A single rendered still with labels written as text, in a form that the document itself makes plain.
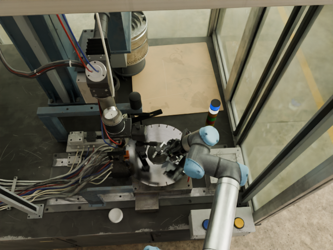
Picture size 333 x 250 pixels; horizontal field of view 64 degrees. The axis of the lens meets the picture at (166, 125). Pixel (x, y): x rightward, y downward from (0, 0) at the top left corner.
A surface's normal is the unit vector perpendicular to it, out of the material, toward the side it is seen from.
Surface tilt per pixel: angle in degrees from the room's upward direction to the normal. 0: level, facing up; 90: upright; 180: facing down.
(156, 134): 0
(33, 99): 0
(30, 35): 90
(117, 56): 90
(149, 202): 0
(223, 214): 14
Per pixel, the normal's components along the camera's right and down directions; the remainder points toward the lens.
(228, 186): 0.00, -0.69
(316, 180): -1.00, 0.05
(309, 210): 0.00, -0.50
